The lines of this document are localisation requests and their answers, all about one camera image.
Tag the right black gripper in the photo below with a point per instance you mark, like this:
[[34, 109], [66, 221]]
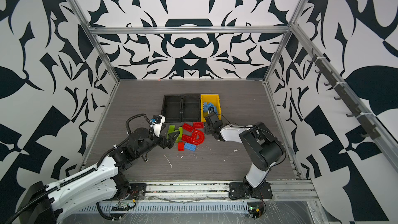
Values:
[[206, 128]]

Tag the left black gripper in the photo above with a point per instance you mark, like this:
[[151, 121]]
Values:
[[168, 142]]

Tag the blue lego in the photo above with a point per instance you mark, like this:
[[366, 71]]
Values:
[[206, 107], [191, 147], [210, 104]]

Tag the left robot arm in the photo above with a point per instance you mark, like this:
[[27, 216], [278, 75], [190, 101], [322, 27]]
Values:
[[104, 180]]

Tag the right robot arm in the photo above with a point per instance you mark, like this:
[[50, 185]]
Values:
[[264, 150]]

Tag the green lego brick right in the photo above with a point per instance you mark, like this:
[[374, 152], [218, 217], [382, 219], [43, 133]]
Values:
[[180, 130]]

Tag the small red lego brick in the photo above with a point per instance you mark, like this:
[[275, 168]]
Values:
[[181, 146]]

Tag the green flat lego plate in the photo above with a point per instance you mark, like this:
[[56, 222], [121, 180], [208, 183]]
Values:
[[171, 129]]

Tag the red lego brick top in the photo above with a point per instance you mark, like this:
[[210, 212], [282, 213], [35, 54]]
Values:
[[198, 125]]

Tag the red arch lego piece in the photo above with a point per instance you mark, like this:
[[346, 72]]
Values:
[[197, 137]]

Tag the red lego brick left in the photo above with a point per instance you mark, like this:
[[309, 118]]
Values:
[[188, 127]]

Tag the yellow bin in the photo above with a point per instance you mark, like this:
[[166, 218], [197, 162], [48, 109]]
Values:
[[210, 98]]

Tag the middle black bin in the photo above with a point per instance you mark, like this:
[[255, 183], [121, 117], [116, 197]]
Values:
[[191, 111]]

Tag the black bin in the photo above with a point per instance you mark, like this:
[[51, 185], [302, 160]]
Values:
[[171, 108], [191, 111]]

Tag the left black bin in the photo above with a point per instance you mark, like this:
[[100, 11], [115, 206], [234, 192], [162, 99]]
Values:
[[171, 108]]

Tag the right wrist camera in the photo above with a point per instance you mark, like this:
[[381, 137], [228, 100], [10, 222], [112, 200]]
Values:
[[212, 109]]

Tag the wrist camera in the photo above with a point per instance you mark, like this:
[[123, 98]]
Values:
[[157, 122], [212, 109]]

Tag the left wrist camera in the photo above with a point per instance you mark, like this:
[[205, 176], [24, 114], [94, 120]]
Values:
[[157, 122]]

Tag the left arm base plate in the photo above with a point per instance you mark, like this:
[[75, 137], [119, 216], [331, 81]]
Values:
[[134, 191]]

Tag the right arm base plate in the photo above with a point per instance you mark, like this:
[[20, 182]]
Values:
[[245, 191]]

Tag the wall hook rack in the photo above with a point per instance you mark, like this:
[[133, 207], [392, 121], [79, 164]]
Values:
[[358, 111]]

